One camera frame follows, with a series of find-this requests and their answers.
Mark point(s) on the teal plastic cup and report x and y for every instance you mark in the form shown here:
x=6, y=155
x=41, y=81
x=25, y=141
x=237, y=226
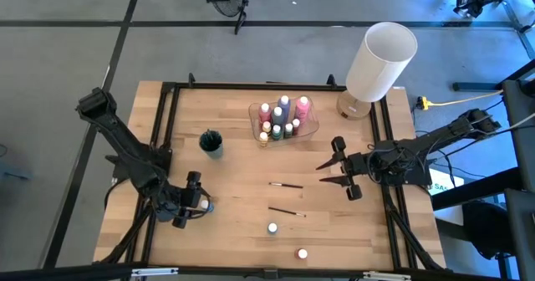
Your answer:
x=217, y=152

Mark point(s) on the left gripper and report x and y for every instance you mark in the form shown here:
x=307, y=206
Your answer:
x=188, y=197

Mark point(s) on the clear plastic bin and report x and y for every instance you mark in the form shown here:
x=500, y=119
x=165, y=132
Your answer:
x=311, y=128

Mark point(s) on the white printed box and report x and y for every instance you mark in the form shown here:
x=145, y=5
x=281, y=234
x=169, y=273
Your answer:
x=445, y=185

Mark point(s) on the white shade table lamp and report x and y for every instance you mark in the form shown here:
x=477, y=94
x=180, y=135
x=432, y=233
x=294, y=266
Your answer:
x=376, y=72

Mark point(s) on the grey wheeled stand base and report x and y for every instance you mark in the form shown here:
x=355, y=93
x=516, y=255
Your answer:
x=520, y=28

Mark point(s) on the tall salmon pink paint bottle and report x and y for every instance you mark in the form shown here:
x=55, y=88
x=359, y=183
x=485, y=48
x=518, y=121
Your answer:
x=264, y=115

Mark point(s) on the small golden yellow paint bottle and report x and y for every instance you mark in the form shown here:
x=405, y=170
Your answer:
x=263, y=139

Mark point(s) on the tall pink apple-label bottle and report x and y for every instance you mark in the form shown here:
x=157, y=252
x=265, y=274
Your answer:
x=302, y=110

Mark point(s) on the small lemon yellow paint bottle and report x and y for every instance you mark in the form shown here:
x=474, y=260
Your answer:
x=266, y=127

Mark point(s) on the small dark green paint bottle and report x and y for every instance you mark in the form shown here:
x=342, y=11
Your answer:
x=288, y=130

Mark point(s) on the small orange red paint bottle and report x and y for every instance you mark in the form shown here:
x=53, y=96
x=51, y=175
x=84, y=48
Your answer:
x=301, y=253

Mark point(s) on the tall grey paint bottle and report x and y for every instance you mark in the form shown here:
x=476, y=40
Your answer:
x=277, y=118

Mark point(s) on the black office chair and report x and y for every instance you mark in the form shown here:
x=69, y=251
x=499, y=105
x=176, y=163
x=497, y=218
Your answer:
x=487, y=228

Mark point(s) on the thin black paint brush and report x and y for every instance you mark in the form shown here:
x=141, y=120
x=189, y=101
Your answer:
x=288, y=212
x=288, y=185

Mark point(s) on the cerulean blue C825 paint bottle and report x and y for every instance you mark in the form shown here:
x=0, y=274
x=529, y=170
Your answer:
x=272, y=228

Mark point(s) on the white frame bracket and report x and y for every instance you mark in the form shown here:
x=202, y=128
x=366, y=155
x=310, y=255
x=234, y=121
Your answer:
x=386, y=276
x=154, y=271

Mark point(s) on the small blue paint bottle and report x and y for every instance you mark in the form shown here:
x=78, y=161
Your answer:
x=205, y=205

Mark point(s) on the tall lavender paint bottle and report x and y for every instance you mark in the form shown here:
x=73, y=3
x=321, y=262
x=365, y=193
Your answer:
x=286, y=107

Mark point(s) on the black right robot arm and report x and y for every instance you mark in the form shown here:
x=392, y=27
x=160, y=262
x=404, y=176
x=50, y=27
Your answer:
x=439, y=143

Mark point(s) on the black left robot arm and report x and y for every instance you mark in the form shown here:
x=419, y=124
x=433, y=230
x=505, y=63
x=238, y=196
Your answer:
x=125, y=147

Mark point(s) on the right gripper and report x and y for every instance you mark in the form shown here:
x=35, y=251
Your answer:
x=357, y=168

